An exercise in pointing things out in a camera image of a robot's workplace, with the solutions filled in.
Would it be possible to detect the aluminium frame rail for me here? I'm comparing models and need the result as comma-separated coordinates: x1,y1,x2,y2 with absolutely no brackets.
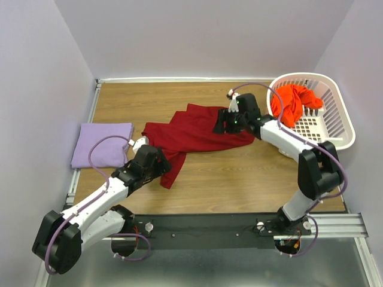
34,79,383,287

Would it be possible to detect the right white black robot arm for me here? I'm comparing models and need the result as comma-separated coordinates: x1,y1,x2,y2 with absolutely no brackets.
213,93,345,234

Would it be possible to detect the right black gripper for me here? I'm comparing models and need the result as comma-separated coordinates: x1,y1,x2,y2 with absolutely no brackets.
212,108,247,134

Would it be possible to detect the orange t shirt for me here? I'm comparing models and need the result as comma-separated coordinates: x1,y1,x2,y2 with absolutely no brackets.
270,84,323,128

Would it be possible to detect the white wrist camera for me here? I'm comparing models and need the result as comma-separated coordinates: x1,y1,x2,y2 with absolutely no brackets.
128,136,149,154
227,89,241,113

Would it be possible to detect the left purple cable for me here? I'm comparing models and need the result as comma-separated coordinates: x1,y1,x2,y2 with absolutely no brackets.
44,135,135,276

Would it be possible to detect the dark red t shirt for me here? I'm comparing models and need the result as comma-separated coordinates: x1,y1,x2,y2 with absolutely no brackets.
142,103,255,189

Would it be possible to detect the folded purple t shirt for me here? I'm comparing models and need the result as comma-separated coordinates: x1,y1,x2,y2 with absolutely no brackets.
71,123,133,169

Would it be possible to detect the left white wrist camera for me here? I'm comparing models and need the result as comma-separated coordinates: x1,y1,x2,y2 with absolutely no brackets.
128,136,149,154

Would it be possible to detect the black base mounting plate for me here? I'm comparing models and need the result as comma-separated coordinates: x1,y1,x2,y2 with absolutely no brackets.
123,213,311,250

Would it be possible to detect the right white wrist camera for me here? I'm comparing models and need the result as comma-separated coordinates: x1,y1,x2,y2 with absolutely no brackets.
227,89,241,113

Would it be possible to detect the white plastic laundry basket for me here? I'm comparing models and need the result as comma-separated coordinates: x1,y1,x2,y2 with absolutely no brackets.
270,72,355,151

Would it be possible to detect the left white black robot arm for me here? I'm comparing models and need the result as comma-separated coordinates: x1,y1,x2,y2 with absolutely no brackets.
32,145,171,275

